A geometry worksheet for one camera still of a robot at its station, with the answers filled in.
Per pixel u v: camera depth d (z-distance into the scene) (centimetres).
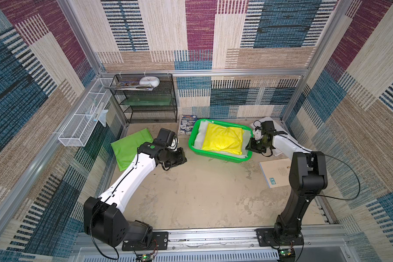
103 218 39
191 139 100
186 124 115
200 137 103
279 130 75
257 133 92
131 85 94
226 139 97
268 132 75
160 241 73
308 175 51
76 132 90
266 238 73
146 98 107
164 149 59
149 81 90
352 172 71
